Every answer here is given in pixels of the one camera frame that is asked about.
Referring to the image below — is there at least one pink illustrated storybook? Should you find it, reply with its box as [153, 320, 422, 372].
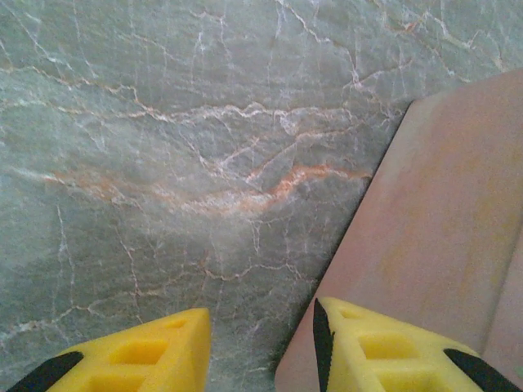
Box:
[274, 67, 523, 392]

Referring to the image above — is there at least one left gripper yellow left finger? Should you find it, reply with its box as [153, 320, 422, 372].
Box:
[3, 308, 213, 392]

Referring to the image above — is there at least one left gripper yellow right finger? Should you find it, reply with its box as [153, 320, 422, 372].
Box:
[312, 296, 522, 392]

